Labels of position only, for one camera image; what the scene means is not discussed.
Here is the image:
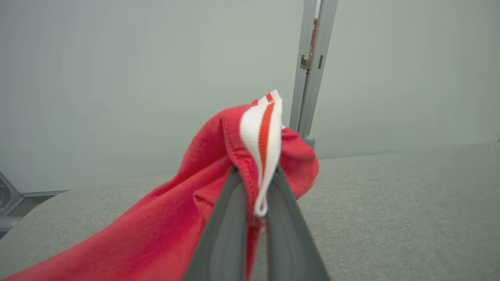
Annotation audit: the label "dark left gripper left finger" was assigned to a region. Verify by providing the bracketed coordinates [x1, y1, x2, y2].
[183, 165, 248, 281]

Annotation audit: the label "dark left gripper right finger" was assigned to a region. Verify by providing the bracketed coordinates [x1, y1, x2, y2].
[266, 165, 332, 281]

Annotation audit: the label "red shorts with white trim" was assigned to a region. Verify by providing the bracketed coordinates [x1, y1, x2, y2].
[0, 89, 320, 281]

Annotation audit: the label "red strip behind posts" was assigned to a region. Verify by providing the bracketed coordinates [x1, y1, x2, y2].
[311, 18, 319, 55]

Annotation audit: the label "grey metal partition foot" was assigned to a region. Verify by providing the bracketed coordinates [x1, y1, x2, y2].
[0, 171, 70, 239]

